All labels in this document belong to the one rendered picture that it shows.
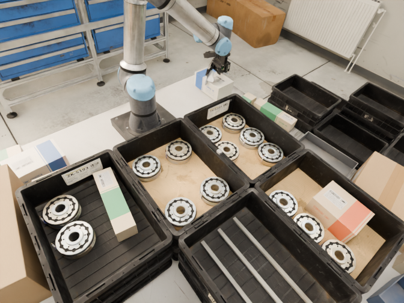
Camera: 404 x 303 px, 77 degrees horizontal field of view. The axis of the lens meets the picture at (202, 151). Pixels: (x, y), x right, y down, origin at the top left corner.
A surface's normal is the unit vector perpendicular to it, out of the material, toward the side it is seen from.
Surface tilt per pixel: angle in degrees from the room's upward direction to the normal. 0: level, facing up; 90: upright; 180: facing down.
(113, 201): 0
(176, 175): 0
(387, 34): 90
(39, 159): 0
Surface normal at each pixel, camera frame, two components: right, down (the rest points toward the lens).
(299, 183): 0.08, -0.65
